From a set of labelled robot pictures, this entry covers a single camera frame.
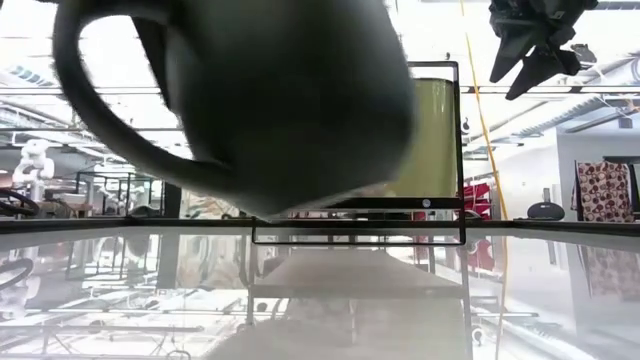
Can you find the wooden shelf black frame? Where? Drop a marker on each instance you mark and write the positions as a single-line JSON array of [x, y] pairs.
[[400, 203]]

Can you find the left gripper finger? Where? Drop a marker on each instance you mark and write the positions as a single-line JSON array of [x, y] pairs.
[[155, 55]]

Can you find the black pillar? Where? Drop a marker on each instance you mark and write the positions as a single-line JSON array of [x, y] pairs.
[[172, 200]]

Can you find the patterned hanging cloth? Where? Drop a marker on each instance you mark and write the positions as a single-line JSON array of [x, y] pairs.
[[602, 190]]

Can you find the black table frame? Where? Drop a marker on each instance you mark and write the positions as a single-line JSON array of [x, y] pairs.
[[100, 223]]

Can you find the black round device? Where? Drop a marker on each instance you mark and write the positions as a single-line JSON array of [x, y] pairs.
[[546, 211]]

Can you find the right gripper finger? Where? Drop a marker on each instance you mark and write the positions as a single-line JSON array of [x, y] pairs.
[[547, 62], [510, 47]]

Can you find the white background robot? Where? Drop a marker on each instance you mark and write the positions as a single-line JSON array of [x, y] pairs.
[[34, 160]]

